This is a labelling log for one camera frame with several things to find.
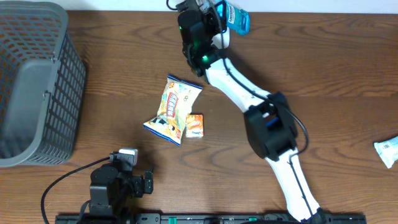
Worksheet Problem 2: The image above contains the teal mouthwash bottle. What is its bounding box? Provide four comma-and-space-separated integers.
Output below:
215, 1, 250, 35

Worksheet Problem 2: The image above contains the small orange candy box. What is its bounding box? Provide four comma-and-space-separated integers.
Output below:
185, 114, 204, 138

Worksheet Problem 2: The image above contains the yellow snack bag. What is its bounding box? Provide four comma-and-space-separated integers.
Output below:
143, 75, 203, 146

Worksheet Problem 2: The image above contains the pale green wipes pack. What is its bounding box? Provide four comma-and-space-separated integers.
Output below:
374, 136, 398, 169

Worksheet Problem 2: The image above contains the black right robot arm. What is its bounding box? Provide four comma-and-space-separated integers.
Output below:
175, 0, 327, 223

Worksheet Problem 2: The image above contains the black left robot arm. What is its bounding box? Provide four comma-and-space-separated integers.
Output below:
77, 149, 154, 224

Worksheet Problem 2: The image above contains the white barcode scanner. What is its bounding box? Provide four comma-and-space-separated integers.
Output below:
212, 27, 230, 49

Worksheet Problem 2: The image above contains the grey plastic mesh basket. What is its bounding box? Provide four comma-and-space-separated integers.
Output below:
1, 1, 86, 167

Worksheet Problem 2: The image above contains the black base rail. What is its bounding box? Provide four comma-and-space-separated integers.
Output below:
55, 212, 368, 224

